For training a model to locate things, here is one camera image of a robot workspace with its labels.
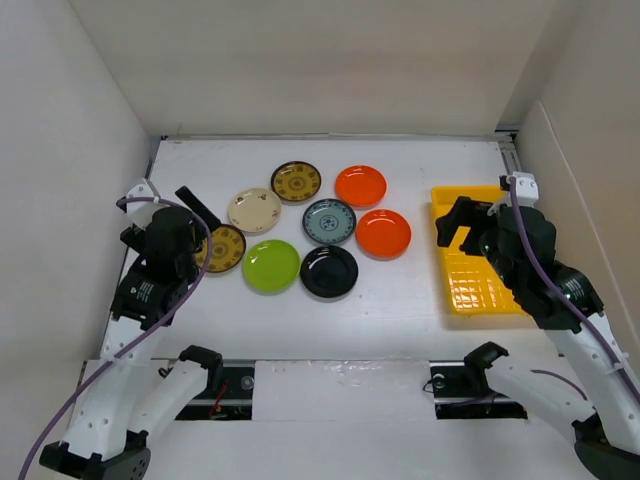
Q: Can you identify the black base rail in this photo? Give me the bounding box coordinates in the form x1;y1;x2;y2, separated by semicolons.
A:
178;360;528;422

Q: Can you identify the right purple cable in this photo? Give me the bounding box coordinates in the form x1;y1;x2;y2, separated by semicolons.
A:
508;177;640;401

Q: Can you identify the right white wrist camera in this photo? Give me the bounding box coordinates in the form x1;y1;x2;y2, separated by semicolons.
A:
497;171;539;208

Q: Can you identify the yellow plastic bin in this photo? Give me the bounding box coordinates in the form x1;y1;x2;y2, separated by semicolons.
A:
431;186;524;316

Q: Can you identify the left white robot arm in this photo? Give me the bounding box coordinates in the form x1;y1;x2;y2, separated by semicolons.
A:
36;180;223;479

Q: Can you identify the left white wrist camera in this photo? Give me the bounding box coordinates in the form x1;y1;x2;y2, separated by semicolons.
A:
124;179;163;230

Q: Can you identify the yellow patterned plate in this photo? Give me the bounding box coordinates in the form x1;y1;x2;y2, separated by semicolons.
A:
270;161;322;203
206;224;246;273

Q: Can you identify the blue patterned plate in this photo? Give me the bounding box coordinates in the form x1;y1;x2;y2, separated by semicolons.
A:
302;198;357;245

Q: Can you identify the orange plate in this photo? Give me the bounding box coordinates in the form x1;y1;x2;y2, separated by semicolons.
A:
356;209;412;258
335;165;387;208

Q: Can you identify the black plate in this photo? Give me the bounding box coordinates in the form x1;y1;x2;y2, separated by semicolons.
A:
299;245;359;299

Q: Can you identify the green plate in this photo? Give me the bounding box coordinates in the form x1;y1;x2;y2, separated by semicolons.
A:
242;239;301;293

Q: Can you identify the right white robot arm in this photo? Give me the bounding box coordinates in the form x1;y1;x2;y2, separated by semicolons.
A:
435;196;639;479

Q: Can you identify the cream plate with calligraphy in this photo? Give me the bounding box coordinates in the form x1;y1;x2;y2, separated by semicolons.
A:
227;187;282;234

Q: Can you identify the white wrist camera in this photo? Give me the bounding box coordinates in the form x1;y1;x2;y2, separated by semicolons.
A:
124;179;163;230
497;171;539;208

